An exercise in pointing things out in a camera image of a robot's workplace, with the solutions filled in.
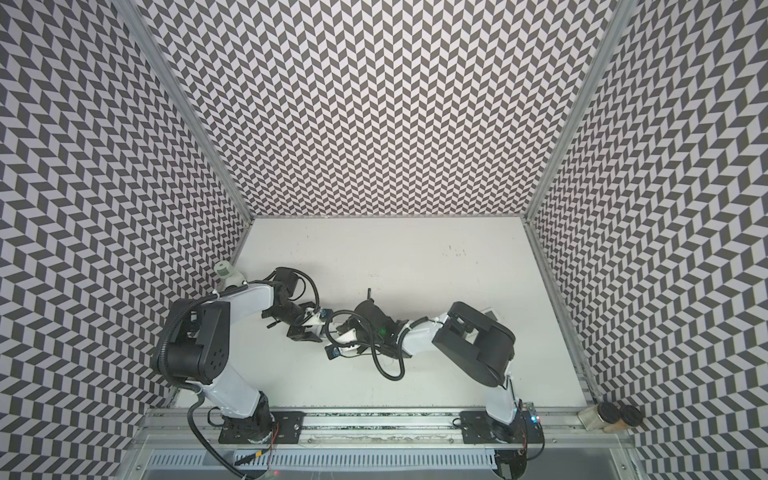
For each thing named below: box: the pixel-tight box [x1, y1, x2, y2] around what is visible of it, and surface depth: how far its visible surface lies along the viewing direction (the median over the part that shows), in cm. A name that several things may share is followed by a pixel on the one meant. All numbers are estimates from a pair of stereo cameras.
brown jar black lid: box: [603, 405, 642, 434], surface depth 70 cm
